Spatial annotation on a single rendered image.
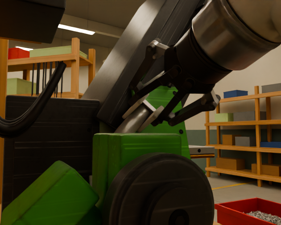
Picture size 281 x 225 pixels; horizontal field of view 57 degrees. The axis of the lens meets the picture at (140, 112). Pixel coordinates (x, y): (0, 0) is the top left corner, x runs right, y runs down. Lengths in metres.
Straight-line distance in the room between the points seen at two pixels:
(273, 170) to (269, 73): 2.26
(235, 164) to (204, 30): 6.49
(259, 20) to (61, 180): 0.21
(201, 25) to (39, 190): 0.22
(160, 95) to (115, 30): 8.34
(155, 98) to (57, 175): 0.40
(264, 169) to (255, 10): 6.09
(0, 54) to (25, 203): 1.12
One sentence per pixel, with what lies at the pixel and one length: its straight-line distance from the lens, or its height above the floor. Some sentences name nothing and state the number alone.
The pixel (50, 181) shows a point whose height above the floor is 1.14.
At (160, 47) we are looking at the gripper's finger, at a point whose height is 1.29.
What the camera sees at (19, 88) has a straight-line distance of 3.74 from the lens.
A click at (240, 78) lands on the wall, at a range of 7.34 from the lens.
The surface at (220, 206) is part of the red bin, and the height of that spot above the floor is 0.92.
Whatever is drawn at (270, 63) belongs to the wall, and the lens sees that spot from 6.95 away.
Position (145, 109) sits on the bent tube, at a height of 1.21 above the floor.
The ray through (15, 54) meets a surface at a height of 2.19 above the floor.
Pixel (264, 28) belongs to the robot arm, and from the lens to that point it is 0.27.
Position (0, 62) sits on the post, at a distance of 1.26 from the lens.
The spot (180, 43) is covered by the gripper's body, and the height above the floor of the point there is 1.28.
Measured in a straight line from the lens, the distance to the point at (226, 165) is 6.90.
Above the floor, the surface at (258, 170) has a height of 0.34.
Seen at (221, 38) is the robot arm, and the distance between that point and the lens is 0.29.
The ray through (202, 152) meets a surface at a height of 1.12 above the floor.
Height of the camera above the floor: 1.17
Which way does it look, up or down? 4 degrees up
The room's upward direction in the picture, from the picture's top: straight up
